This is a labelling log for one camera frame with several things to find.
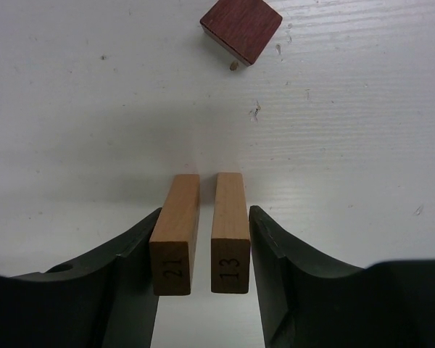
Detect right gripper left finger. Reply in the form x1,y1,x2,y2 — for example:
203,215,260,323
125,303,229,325
0,210,160,347

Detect light wood block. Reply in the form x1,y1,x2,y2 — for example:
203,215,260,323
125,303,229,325
149,174,200,297
210,173,251,294

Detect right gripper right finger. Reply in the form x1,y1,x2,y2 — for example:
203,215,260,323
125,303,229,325
249,206,435,347

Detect dark red wood block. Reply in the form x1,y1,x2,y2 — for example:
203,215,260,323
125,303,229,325
199,0,282,66

